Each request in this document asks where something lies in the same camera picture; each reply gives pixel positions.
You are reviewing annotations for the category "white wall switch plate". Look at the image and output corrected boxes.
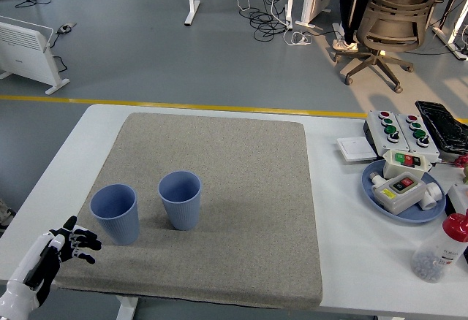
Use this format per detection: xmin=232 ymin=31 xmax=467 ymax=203
xmin=336 ymin=136 xmax=377 ymax=163

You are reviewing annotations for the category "white coiled plug cable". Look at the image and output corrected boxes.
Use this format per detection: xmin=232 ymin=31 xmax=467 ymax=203
xmin=284 ymin=30 xmax=314 ymax=47

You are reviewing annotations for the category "white pipe fitting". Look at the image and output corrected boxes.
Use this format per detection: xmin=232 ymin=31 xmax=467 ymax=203
xmin=418 ymin=181 xmax=443 ymax=211

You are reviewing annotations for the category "clear bottle red cap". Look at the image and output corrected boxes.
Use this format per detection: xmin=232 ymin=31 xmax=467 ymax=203
xmin=410 ymin=213 xmax=468 ymax=283

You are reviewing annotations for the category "grey-brown mat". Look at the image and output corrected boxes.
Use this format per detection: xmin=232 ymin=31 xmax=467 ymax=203
xmin=50 ymin=112 xmax=323 ymax=309

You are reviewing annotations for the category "black heater cable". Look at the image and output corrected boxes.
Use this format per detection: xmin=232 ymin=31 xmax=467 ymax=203
xmin=47 ymin=31 xmax=69 ymax=73

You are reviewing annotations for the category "grey red-button switch box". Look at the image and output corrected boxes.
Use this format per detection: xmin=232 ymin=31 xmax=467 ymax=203
xmin=369 ymin=172 xmax=428 ymax=215

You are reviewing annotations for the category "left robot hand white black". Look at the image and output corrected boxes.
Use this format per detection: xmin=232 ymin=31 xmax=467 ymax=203
xmin=0 ymin=216 xmax=102 ymax=320

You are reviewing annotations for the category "black cable tangle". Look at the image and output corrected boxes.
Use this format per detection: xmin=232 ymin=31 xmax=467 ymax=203
xmin=239 ymin=0 xmax=293 ymax=42

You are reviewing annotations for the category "beige mesh office chair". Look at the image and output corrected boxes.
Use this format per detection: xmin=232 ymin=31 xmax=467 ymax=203
xmin=334 ymin=0 xmax=456 ymax=94

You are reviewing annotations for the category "black plastic tray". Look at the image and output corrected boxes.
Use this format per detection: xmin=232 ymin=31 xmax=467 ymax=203
xmin=415 ymin=99 xmax=468 ymax=154

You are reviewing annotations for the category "blue plate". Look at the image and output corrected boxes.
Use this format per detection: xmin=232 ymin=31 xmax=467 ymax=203
xmin=361 ymin=159 xmax=447 ymax=224

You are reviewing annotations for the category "white four-button control box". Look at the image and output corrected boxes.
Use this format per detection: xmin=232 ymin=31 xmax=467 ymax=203
xmin=366 ymin=110 xmax=412 ymax=159
xmin=396 ymin=113 xmax=441 ymax=164

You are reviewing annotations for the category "white green-red switch box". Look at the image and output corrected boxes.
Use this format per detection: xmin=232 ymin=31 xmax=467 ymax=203
xmin=382 ymin=149 xmax=432 ymax=180

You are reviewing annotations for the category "large white panel heater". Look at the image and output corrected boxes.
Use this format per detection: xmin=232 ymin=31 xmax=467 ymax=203
xmin=0 ymin=15 xmax=70 ymax=96

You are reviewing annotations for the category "white table leg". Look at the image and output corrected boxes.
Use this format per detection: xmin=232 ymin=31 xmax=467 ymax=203
xmin=116 ymin=295 xmax=140 ymax=320

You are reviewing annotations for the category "blue ribbed plastic cup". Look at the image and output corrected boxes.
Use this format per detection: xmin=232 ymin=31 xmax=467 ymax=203
xmin=157 ymin=171 xmax=203 ymax=232
xmin=89 ymin=183 xmax=140 ymax=246

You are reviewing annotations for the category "white desk leg frame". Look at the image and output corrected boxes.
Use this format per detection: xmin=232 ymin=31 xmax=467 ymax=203
xmin=431 ymin=0 xmax=468 ymax=61

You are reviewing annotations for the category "person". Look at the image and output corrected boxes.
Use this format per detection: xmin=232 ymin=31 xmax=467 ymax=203
xmin=332 ymin=0 xmax=377 ymax=53

